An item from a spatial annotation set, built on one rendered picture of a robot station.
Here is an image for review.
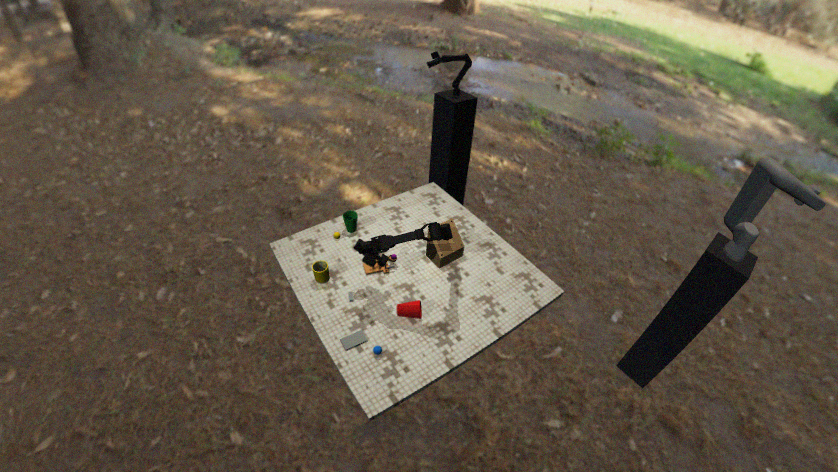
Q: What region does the red plastic cup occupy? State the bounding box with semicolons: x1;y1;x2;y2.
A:
396;300;422;319

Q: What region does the yellow mug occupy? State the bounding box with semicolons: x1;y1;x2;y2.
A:
312;260;330;284

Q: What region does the green cup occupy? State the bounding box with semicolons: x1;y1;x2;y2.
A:
343;210;358;233

